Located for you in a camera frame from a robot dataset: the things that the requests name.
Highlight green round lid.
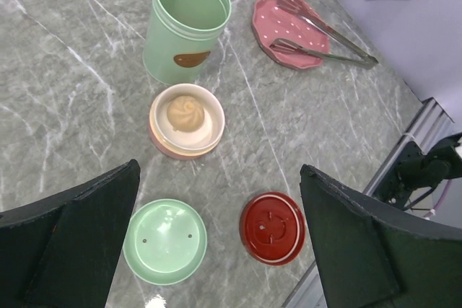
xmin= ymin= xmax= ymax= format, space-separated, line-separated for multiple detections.
xmin=123 ymin=198 xmax=207 ymax=286

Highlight beige steamed bun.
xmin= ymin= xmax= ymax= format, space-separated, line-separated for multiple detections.
xmin=167 ymin=95 xmax=205 ymax=133

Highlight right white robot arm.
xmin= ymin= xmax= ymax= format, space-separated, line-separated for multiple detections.
xmin=364 ymin=98 xmax=461 ymax=211

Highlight cream pink bowl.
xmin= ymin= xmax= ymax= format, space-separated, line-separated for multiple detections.
xmin=149 ymin=84 xmax=225 ymax=160

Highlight red round lid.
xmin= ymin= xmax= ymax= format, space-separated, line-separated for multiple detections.
xmin=239 ymin=191 xmax=306 ymax=266

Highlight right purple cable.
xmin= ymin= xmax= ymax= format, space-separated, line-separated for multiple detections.
xmin=424 ymin=177 xmax=454 ymax=221

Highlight pink dotted plate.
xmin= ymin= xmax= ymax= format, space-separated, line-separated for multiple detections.
xmin=251 ymin=0 xmax=330 ymax=70

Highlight metal tongs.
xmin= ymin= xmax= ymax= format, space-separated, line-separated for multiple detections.
xmin=270 ymin=0 xmax=378 ymax=70

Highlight aluminium rail frame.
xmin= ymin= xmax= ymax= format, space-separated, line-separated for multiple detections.
xmin=284 ymin=99 xmax=461 ymax=307

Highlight green tin canister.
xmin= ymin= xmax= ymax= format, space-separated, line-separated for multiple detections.
xmin=142 ymin=0 xmax=232 ymax=85

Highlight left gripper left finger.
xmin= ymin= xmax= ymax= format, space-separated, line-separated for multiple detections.
xmin=1 ymin=159 xmax=140 ymax=307

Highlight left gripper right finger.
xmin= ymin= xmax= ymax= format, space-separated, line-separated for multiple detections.
xmin=300 ymin=164 xmax=461 ymax=307

